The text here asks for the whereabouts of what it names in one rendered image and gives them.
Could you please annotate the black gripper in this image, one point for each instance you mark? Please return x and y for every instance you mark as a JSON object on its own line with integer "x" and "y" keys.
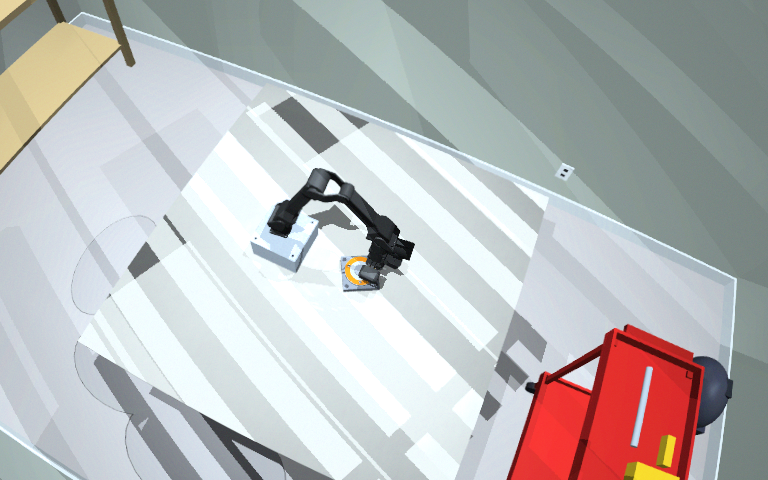
{"x": 367, "y": 272}

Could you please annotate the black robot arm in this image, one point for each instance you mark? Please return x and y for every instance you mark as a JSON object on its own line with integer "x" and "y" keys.
{"x": 381, "y": 230}

